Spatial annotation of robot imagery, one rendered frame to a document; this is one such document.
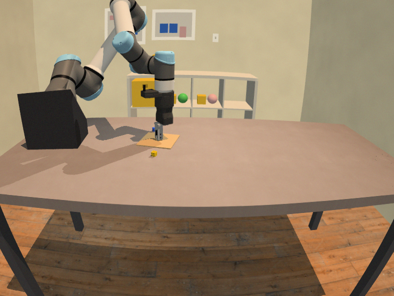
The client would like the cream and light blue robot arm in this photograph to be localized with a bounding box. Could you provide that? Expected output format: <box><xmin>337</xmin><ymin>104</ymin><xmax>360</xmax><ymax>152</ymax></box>
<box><xmin>45</xmin><ymin>0</ymin><xmax>175</xmax><ymax>101</ymax></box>

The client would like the orange flat mat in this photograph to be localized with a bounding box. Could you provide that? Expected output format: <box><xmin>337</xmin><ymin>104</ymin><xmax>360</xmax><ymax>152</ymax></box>
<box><xmin>136</xmin><ymin>132</ymin><xmax>180</xmax><ymax>149</ymax></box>

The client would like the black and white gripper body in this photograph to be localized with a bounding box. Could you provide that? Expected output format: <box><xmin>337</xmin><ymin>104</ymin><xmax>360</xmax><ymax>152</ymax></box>
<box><xmin>141</xmin><ymin>80</ymin><xmax>174</xmax><ymax>125</ymax></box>

